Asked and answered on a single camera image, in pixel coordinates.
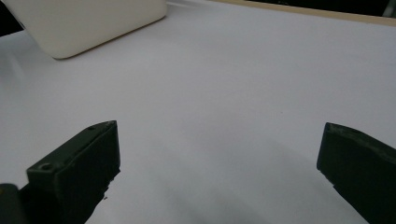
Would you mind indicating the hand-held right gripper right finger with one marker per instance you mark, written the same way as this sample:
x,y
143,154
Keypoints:
x,y
361,168

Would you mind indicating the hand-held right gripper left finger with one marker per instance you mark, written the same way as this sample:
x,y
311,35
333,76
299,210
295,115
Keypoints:
x,y
77,168

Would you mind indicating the white plastic storage bin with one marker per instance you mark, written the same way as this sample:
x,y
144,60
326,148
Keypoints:
x,y
93,21

